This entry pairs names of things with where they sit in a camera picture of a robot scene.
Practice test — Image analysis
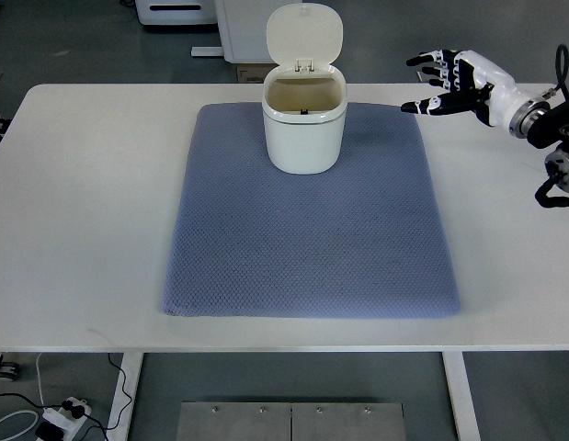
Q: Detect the grey floor socket plate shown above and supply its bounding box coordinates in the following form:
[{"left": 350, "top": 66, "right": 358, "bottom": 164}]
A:
[{"left": 415, "top": 71, "right": 438, "bottom": 83}]

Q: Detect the white machine with black slot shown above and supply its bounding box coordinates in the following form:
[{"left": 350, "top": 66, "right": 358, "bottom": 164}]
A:
[{"left": 134, "top": 0, "right": 218, "bottom": 26}]

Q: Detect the black silver robot right arm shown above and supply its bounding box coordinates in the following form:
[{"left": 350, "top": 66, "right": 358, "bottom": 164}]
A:
[{"left": 522, "top": 44, "right": 569, "bottom": 209}]

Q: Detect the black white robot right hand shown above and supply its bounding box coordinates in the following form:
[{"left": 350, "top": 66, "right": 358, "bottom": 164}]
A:
[{"left": 401, "top": 49, "right": 550, "bottom": 138}]

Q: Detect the blue textured mat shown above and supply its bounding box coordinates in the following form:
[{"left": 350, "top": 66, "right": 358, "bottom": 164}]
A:
[{"left": 162, "top": 103, "right": 460, "bottom": 320}]

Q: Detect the cardboard box behind table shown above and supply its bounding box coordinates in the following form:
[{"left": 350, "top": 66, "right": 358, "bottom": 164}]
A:
[{"left": 236, "top": 63, "right": 274, "bottom": 84}]

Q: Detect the white cable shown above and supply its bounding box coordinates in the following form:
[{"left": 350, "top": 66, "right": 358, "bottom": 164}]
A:
[{"left": 0, "top": 352, "right": 49, "bottom": 441}]

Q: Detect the white trash can with lid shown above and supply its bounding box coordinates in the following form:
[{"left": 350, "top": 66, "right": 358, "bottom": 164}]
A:
[{"left": 262, "top": 3, "right": 347, "bottom": 175}]

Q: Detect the white table leg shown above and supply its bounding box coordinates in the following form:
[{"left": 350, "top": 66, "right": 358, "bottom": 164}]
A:
[
  {"left": 107, "top": 352, "right": 144, "bottom": 441},
  {"left": 442, "top": 351, "right": 481, "bottom": 441}
]

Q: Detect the white power strip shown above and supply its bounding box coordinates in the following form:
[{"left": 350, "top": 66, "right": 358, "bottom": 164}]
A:
[{"left": 35, "top": 397, "right": 92, "bottom": 441}]

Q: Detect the left white table leg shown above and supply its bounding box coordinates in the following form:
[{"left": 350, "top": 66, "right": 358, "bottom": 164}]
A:
[{"left": 107, "top": 352, "right": 144, "bottom": 441}]

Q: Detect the black power cable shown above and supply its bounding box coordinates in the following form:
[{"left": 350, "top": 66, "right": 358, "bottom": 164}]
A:
[{"left": 62, "top": 352, "right": 134, "bottom": 441}]

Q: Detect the white cabinet in background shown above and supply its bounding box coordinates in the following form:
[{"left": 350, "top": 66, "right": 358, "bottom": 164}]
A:
[{"left": 190, "top": 0, "right": 295, "bottom": 64}]

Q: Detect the grey metal floor plate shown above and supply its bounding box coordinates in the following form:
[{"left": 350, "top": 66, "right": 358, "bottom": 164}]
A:
[{"left": 176, "top": 401, "right": 406, "bottom": 440}]

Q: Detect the right white table leg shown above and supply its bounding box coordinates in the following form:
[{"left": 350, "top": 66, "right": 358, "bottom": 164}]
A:
[{"left": 442, "top": 351, "right": 481, "bottom": 441}]

